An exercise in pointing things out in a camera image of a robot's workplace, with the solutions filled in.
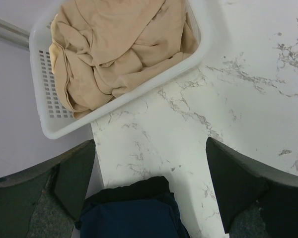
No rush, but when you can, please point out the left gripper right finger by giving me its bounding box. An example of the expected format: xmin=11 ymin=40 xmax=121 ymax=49
xmin=206 ymin=137 xmax=298 ymax=238

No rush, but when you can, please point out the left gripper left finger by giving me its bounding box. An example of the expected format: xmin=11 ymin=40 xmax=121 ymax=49
xmin=0 ymin=139 xmax=96 ymax=238

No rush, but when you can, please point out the white plastic basket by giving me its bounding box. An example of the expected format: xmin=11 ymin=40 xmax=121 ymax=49
xmin=29 ymin=0 xmax=215 ymax=139

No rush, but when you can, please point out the folded navy t shirt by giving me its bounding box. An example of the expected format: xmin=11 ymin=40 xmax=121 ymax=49
xmin=75 ymin=176 xmax=190 ymax=238

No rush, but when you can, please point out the beige t shirt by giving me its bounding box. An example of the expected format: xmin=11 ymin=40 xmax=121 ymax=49
xmin=49 ymin=0 xmax=198 ymax=119

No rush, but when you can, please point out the aluminium rail frame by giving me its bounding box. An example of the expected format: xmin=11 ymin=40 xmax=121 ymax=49
xmin=0 ymin=19 xmax=30 ymax=51

